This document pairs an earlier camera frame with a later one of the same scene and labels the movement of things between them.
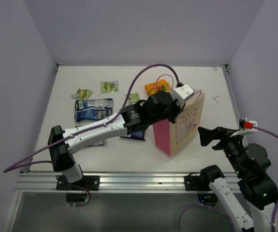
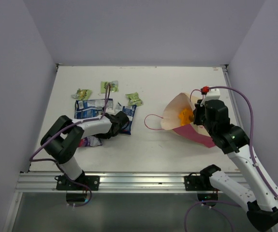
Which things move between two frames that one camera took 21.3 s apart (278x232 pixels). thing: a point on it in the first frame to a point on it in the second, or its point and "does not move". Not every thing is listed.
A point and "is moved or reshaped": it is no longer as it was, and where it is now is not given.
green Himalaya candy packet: (107, 87) does not move
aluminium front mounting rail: (111, 182) does not move
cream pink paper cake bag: (170, 137) is moved or reshaped
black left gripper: (177, 109) to (103, 136)
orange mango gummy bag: (162, 85) to (186, 117)
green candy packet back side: (133, 97) does not move
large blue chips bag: (89, 111) does not move
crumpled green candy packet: (82, 94) does not move
